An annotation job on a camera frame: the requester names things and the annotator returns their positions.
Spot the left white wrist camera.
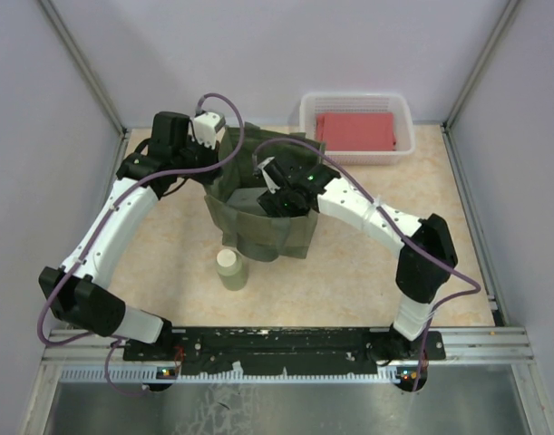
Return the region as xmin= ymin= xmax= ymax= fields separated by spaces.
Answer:
xmin=192 ymin=111 xmax=226 ymax=150

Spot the green canvas bag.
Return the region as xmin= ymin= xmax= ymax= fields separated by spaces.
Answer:
xmin=204 ymin=122 xmax=318 ymax=262

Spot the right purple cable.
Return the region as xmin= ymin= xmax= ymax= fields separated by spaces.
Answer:
xmin=252 ymin=137 xmax=481 ymax=392

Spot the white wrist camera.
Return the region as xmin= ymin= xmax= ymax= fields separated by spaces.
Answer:
xmin=192 ymin=111 xmax=226 ymax=150
xmin=257 ymin=157 xmax=282 ymax=194

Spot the aluminium front rail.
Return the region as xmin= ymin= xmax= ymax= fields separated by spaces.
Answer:
xmin=42 ymin=327 xmax=534 ymax=391

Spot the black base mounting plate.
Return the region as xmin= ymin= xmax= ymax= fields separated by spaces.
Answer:
xmin=123 ymin=327 xmax=446 ymax=390

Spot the white square bottle black cap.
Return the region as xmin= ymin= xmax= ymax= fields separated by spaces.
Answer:
xmin=226 ymin=188 xmax=266 ymax=215

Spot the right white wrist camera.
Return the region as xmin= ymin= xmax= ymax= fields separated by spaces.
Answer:
xmin=257 ymin=157 xmax=282 ymax=194

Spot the left green bottle beige cap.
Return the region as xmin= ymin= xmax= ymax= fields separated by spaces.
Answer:
xmin=216 ymin=248 xmax=248 ymax=291

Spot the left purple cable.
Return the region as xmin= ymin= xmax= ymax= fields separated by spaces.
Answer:
xmin=34 ymin=92 xmax=247 ymax=398

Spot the red folded cloth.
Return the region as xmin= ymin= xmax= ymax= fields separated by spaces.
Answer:
xmin=316 ymin=112 xmax=396 ymax=152

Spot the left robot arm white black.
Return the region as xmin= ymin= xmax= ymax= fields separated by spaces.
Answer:
xmin=37 ymin=109 xmax=226 ymax=360

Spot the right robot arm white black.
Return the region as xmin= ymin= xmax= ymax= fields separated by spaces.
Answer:
xmin=255 ymin=157 xmax=458 ymax=359

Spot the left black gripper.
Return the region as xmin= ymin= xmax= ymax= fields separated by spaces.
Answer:
xmin=172 ymin=133 xmax=222 ymax=185

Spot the white plastic basket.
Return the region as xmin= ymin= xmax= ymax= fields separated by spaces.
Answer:
xmin=299 ymin=92 xmax=416 ymax=166

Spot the purple cable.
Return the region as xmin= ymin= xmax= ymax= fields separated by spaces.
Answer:
xmin=34 ymin=92 xmax=247 ymax=398
xmin=252 ymin=137 xmax=481 ymax=392

